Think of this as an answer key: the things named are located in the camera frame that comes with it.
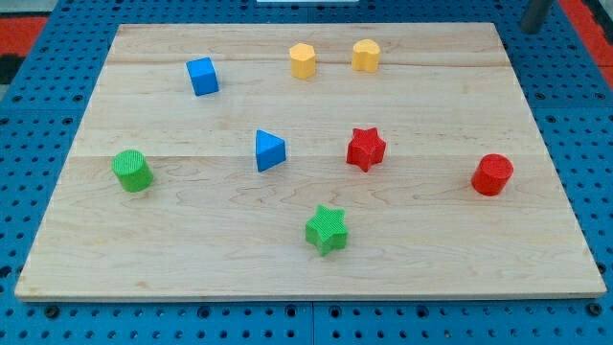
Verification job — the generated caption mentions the grey robot arm stick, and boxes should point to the grey robot arm stick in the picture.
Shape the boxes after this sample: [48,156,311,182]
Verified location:
[519,0,554,35]

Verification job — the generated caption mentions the blue triangle block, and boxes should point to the blue triangle block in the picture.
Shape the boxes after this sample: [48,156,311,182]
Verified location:
[255,129,286,172]

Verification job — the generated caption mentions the green star block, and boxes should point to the green star block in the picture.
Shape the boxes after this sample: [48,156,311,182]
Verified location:
[305,205,349,256]

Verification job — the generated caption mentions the red star block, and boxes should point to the red star block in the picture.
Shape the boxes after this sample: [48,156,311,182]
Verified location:
[346,127,386,173]

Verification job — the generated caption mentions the wooden board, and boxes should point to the wooden board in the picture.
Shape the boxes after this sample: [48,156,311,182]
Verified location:
[14,22,606,302]

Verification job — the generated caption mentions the yellow hexagon block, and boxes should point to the yellow hexagon block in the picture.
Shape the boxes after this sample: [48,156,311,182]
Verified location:
[288,43,316,80]

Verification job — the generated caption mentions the yellow heart block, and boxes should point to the yellow heart block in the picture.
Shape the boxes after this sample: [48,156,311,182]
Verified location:
[351,39,381,73]

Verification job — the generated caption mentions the blue cube block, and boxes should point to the blue cube block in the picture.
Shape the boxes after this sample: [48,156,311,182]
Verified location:
[186,57,219,96]

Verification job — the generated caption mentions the green cylinder block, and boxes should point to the green cylinder block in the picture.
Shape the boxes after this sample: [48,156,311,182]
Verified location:
[111,149,153,193]

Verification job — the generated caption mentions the red cylinder block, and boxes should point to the red cylinder block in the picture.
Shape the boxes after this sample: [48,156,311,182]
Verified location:
[471,153,514,196]

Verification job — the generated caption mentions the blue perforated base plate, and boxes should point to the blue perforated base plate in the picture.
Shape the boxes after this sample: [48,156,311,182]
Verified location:
[1,0,612,344]

